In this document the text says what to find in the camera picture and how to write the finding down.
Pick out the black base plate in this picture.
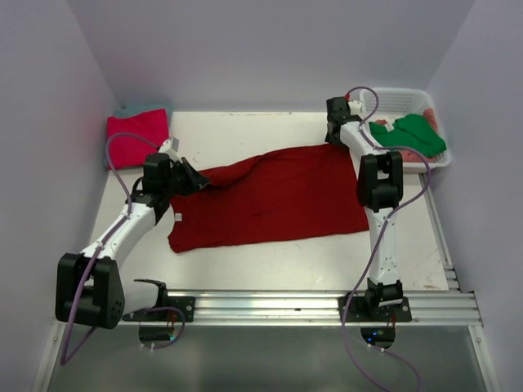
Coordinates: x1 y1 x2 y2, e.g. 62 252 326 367
337 292 413 323
123 296 196 323

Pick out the dark red t shirt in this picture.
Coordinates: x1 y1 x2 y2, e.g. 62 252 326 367
168 144 369 253

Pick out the aluminium mounting rail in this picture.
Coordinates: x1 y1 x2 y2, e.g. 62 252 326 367
52 288 483 327

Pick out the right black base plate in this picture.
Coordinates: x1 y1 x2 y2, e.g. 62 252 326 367
337 292 413 323

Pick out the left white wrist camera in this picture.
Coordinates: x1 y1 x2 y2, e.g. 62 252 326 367
159 137 179 154

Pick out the folded pink t shirt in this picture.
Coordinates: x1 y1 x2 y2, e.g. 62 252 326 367
106 108 171 170

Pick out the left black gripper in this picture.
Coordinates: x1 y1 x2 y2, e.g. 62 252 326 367
163 157 209 198

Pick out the salmon pink t shirt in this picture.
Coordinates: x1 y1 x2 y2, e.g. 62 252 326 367
373 107 440 163

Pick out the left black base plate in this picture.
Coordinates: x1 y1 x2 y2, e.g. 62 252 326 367
123 296 196 323

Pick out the green t shirt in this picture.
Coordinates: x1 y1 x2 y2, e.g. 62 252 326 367
369 114 447 158

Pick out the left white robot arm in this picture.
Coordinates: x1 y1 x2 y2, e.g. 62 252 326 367
55 153 210 329

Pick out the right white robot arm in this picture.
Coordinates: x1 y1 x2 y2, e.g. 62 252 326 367
325 96 404 322

